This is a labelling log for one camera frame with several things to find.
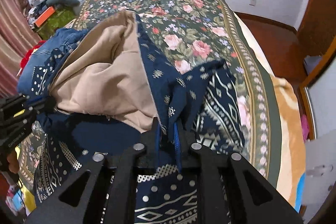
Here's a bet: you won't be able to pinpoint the navy patterned hooded garment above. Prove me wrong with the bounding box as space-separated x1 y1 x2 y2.
34 10 245 223

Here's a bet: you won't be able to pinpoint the left hand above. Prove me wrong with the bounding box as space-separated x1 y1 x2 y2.
7 150 19 174

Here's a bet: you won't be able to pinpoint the red plush toy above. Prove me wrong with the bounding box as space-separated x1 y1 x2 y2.
20 40 46 70

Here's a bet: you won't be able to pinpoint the striped brown curtain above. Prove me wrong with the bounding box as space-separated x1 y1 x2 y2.
1 0 41 97

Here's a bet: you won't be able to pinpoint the orange blanket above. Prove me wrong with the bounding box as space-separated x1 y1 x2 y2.
252 48 306 212

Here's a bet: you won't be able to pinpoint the folded blue jeans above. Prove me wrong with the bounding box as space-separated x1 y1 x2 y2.
17 28 88 98

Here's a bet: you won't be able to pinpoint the orange box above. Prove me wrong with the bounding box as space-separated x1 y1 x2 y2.
35 6 55 27

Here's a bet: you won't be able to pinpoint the pink slipper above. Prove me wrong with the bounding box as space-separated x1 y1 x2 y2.
301 114 310 141

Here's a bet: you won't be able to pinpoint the green covered cabinet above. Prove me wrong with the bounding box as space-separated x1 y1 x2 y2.
37 8 76 40

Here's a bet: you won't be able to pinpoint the grey plush pillow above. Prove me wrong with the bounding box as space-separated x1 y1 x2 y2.
46 0 80 7

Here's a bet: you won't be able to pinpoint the floral bedspread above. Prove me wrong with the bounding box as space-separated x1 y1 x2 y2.
18 0 283 188

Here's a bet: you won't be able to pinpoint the wooden door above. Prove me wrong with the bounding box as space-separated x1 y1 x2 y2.
296 0 336 83

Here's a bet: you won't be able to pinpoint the wall socket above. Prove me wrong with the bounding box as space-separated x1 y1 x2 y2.
249 0 256 6

